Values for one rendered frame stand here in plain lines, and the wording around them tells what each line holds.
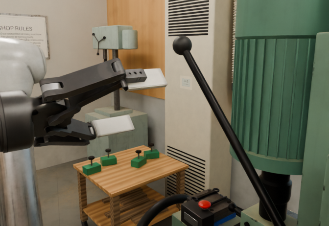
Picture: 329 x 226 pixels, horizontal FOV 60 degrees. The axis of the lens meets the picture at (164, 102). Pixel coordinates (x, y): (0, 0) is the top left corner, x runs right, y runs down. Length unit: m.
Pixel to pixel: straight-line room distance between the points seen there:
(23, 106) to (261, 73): 0.34
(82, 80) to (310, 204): 0.37
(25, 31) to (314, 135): 3.13
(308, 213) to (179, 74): 1.88
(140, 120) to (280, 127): 2.50
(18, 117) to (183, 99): 1.95
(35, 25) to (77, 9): 0.53
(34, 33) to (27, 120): 3.03
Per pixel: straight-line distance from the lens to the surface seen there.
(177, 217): 0.80
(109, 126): 0.50
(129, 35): 2.63
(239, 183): 2.48
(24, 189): 0.87
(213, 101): 0.46
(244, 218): 0.64
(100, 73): 0.35
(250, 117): 0.49
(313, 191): 0.48
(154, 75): 0.41
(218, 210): 0.77
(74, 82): 0.35
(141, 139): 2.99
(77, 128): 0.46
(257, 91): 0.48
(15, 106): 0.37
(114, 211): 1.91
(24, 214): 0.87
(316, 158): 0.47
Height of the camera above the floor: 1.40
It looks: 11 degrees down
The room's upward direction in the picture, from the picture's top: straight up
